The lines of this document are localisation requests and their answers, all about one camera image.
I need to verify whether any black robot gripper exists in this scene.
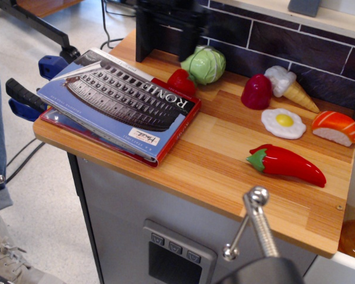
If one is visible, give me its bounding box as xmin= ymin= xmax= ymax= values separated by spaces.
xmin=136 ymin=1 xmax=209 ymax=61

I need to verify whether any blue Rome picture book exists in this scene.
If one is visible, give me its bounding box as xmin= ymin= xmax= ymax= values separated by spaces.
xmin=37 ymin=48 xmax=201 ymax=167

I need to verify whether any green toy cabbage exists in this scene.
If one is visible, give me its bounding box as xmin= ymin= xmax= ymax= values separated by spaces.
xmin=180 ymin=46 xmax=226 ymax=85

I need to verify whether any black upright side panel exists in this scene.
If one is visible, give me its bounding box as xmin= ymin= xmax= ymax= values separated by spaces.
xmin=135 ymin=1 xmax=168 ymax=62

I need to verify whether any red toy tomato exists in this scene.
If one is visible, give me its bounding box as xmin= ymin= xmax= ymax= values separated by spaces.
xmin=167 ymin=69 xmax=196 ymax=96

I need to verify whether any dark red toy jelly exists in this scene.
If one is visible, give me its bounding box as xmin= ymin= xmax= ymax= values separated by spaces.
xmin=241 ymin=74 xmax=273 ymax=110

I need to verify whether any toy ice cream cone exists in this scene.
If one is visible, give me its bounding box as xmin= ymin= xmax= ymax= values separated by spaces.
xmin=264 ymin=66 xmax=320 ymax=113

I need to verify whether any black table leg with caster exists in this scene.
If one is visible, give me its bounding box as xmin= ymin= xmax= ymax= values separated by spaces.
xmin=0 ymin=0 xmax=80 ymax=63

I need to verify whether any grey object on shelf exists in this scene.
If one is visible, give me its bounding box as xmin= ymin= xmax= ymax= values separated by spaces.
xmin=288 ymin=0 xmax=321 ymax=17

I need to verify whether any toy fried egg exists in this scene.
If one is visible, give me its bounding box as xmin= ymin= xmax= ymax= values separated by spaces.
xmin=261 ymin=108 xmax=306 ymax=140

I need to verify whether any red toy chili pepper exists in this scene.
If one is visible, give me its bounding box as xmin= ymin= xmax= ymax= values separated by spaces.
xmin=246 ymin=144 xmax=327 ymax=188

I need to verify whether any blue black bar clamp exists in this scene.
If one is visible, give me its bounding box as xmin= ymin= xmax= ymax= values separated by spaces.
xmin=5 ymin=56 xmax=68 ymax=122

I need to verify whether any toy salmon sushi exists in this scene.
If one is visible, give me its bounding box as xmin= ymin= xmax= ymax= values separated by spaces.
xmin=311 ymin=111 xmax=355 ymax=147

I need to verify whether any grey toy kitchen cabinet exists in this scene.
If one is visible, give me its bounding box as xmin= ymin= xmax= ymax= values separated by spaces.
xmin=67 ymin=153 xmax=319 ymax=284

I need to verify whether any beige sneaker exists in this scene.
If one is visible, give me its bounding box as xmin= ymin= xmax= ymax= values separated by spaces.
xmin=0 ymin=217 xmax=64 ymax=283

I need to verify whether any black floor cable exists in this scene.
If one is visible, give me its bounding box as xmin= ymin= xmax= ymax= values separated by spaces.
xmin=99 ymin=0 xmax=137 ymax=51

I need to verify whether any silver screw clamp handle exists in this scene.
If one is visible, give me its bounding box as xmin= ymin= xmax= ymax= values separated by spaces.
xmin=222 ymin=186 xmax=280 ymax=262

